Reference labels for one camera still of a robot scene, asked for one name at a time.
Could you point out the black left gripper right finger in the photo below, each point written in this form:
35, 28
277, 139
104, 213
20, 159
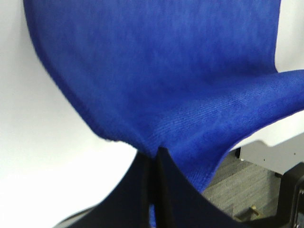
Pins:
178, 204

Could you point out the blue microfiber towel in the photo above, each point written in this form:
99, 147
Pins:
192, 76

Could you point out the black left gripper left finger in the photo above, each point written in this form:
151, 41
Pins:
127, 206

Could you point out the grey robot base frame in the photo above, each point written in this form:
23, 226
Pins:
279, 158

